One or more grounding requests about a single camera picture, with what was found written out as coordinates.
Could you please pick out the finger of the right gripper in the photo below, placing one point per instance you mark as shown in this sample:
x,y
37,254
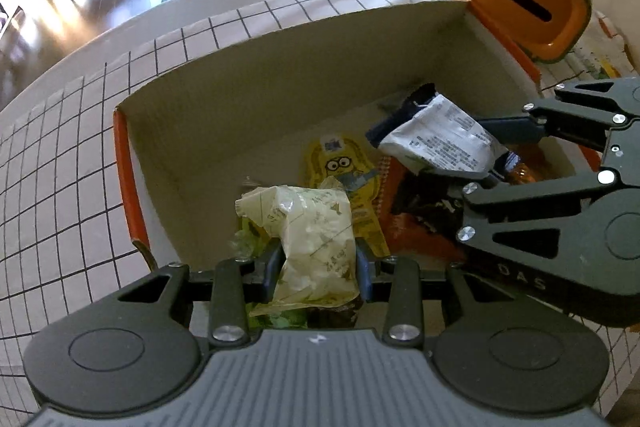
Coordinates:
x,y
505,199
576,124

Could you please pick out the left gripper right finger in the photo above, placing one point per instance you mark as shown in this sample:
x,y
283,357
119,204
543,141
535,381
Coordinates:
x,y
370,278

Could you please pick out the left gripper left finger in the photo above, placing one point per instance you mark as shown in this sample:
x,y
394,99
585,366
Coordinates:
x,y
268,267

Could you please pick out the white translucent snack bag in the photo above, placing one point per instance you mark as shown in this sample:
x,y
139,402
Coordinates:
x,y
314,226

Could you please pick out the red chips snack bag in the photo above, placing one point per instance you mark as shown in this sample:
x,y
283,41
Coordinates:
x,y
405,236

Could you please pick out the white printed snack packet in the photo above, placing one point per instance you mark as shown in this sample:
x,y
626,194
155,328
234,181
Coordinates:
x,y
441,136

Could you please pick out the blue grey snack packet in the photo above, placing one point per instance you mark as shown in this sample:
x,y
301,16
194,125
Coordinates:
x,y
403,113

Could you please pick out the yellow minion snack packet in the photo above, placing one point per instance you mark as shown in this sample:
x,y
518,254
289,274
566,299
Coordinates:
x,y
342,160

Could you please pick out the black snack packet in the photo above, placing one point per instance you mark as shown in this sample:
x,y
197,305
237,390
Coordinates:
x,y
432,200

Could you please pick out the red cardboard box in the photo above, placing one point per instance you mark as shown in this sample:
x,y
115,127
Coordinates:
x,y
187,140

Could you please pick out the checkered tablecloth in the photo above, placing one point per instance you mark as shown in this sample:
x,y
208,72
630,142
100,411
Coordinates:
x,y
65,241

